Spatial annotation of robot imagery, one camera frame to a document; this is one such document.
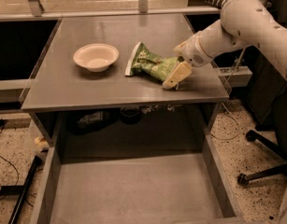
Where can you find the grey cabinet with open drawer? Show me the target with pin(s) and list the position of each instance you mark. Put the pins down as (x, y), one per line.
(123, 150)

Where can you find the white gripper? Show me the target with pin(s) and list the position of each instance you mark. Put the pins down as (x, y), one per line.
(193, 52)

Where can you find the white paper bowl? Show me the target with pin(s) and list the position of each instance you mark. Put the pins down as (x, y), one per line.
(96, 57)

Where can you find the black metal floor bar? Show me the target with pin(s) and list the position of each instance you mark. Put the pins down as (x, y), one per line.
(24, 190)

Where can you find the green jalapeno chip bag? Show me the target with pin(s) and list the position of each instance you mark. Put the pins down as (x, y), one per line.
(143, 60)

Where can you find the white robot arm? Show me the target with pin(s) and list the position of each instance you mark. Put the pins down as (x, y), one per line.
(242, 23)

